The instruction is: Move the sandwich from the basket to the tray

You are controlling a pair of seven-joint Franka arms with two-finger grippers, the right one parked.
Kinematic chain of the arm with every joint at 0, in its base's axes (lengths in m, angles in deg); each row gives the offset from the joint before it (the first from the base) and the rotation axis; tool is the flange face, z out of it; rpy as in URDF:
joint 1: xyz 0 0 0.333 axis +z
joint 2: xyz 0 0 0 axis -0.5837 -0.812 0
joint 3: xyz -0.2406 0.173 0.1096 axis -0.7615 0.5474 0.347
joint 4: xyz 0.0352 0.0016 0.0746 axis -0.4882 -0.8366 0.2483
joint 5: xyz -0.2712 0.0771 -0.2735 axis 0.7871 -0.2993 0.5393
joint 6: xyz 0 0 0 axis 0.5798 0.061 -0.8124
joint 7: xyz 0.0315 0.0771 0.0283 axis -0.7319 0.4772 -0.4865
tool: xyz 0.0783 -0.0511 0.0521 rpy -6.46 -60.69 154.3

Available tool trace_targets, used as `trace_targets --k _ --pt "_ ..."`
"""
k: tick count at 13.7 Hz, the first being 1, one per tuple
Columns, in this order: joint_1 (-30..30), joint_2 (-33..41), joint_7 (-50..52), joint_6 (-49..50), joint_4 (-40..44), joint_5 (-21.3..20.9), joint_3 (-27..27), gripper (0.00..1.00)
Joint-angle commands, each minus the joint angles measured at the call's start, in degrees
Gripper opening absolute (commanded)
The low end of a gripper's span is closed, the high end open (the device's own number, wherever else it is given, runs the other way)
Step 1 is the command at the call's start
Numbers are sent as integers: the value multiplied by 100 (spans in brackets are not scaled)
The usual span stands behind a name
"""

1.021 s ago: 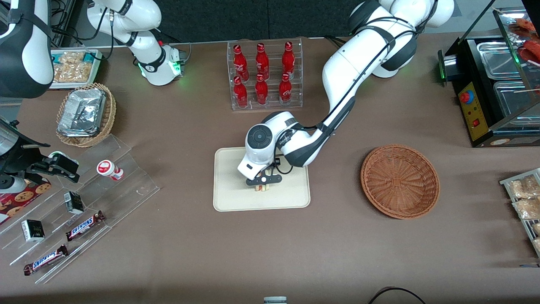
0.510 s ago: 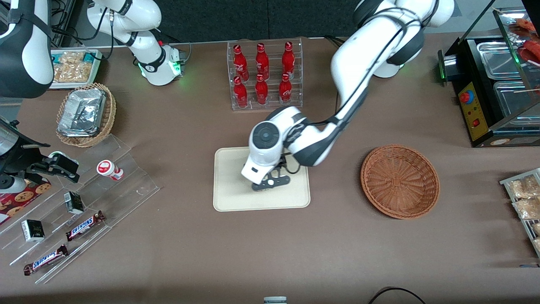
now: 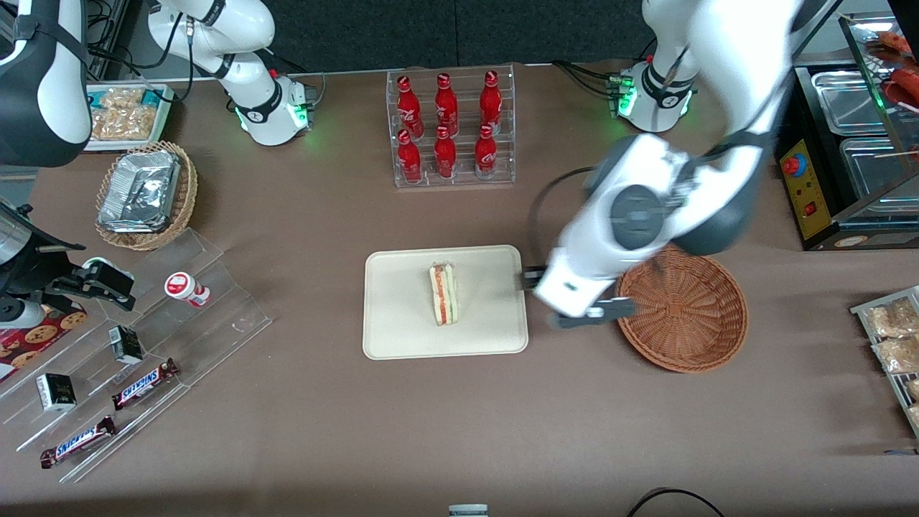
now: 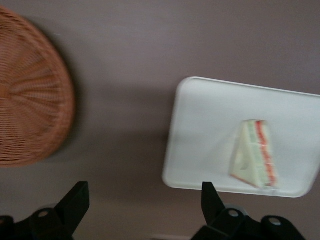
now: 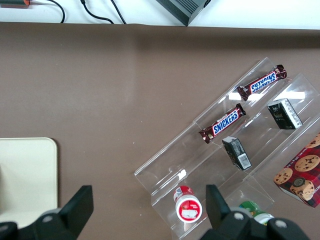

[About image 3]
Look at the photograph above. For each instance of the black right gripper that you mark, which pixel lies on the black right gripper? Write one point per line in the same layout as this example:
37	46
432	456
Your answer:
37	271

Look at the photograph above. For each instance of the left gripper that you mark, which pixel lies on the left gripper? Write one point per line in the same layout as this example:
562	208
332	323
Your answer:
529	280

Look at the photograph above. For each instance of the triangular sandwich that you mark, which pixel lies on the triangular sandwich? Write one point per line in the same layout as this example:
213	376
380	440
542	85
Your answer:
444	294

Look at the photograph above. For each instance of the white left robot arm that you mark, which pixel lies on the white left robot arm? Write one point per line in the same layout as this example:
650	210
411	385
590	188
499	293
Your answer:
732	64

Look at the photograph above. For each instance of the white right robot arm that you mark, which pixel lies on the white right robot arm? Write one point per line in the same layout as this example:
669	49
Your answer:
43	86

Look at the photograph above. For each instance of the light wicker basket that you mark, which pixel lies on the light wicker basket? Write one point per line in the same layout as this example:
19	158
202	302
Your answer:
188	197

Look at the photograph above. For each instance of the cream plastic tray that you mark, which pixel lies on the cream plastic tray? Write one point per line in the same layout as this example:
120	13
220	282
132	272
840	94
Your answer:
395	301

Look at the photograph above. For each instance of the brown wicker basket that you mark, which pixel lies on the brown wicker basket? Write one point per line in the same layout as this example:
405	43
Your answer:
682	323

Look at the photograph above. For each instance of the white snack tray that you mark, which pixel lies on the white snack tray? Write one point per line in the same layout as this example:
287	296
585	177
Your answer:
164	108

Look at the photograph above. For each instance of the metal snack tray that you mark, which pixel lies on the metal snack tray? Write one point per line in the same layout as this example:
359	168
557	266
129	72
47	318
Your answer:
865	310

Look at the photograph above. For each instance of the small black box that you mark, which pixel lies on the small black box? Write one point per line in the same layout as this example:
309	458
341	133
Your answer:
126	345
56	391

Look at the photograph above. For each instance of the small red white bottle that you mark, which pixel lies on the small red white bottle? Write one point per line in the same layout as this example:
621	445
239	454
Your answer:
183	287

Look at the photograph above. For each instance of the red cookie box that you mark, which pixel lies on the red cookie box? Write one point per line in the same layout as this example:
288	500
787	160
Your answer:
36	341

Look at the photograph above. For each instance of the stacked foil containers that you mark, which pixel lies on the stacked foil containers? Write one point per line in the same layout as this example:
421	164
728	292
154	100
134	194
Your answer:
140	190

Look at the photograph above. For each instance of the Snickers bar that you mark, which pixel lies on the Snickers bar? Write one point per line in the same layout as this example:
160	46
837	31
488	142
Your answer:
143	384
77	441

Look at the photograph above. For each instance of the clear acrylic bottle rack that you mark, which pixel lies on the clear acrylic bottle rack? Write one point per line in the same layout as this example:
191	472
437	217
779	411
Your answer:
464	181

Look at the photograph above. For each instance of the red cola bottle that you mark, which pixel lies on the red cola bottle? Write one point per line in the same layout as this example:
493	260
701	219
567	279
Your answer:
409	156
486	152
408	104
445	154
491	99
446	102

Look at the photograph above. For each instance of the clear acrylic stepped shelf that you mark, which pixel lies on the clear acrylic stepped shelf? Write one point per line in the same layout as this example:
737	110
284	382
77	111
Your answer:
230	323

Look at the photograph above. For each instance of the clear bagged snack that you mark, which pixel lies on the clear bagged snack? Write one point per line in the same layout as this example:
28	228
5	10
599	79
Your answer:
122	98
897	354
126	123
890	321

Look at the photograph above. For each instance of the small grey white object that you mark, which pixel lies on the small grey white object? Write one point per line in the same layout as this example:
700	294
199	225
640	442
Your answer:
468	510

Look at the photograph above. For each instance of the black food warmer cabinet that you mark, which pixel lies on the black food warmer cabinet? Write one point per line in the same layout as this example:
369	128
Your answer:
808	194

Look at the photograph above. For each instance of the steel food pan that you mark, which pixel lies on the steel food pan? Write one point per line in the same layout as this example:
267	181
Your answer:
872	169
851	100

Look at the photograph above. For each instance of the orange fried food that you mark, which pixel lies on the orange fried food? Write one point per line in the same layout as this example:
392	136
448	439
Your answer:
887	44

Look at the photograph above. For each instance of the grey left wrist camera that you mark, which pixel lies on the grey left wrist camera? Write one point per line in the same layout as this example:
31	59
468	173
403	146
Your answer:
596	312

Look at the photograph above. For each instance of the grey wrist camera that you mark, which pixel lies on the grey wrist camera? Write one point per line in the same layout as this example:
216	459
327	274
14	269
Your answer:
18	314
596	312

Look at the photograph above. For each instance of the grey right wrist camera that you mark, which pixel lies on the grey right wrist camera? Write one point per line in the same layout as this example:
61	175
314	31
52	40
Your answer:
18	314

